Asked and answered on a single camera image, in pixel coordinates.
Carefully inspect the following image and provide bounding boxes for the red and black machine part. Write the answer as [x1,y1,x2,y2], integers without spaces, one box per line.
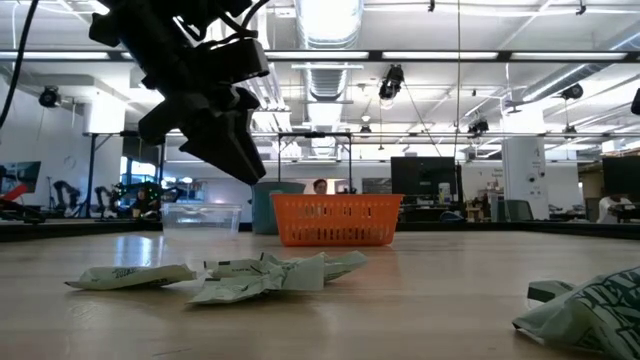
[0,183,47,225]

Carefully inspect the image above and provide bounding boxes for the orange plastic basket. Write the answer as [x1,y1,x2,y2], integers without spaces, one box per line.
[271,193,405,248]

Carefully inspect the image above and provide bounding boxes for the black monitor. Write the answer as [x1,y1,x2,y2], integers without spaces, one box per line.
[390,156,464,204]
[601,156,640,197]

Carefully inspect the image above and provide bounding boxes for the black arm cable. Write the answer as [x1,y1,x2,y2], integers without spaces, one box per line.
[0,0,40,130]

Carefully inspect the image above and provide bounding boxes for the clear plastic container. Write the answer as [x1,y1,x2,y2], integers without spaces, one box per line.
[160,202,243,239]

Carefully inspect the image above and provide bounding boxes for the green chair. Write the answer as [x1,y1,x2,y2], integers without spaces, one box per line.
[503,199,535,222]

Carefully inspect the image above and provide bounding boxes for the black background gantry frame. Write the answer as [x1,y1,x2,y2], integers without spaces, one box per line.
[277,131,354,195]

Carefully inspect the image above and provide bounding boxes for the black background stand frame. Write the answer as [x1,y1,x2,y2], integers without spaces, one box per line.
[82,130,169,219]

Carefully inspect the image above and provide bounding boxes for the black aluminium table frame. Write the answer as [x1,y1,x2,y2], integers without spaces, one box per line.
[0,218,640,243]

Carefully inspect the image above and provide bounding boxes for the white building column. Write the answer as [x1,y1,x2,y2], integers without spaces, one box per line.
[501,107,550,221]

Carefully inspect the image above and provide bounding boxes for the wall screen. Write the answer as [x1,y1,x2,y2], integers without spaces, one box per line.
[0,160,43,195]

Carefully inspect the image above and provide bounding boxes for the silver ceiling duct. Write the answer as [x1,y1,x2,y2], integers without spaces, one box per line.
[293,0,365,101]

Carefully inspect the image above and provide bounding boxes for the black overhead light bar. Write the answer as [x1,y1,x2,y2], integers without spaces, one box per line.
[0,48,640,63]

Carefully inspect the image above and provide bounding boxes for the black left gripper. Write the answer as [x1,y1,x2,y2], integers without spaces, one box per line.
[89,4,271,186]

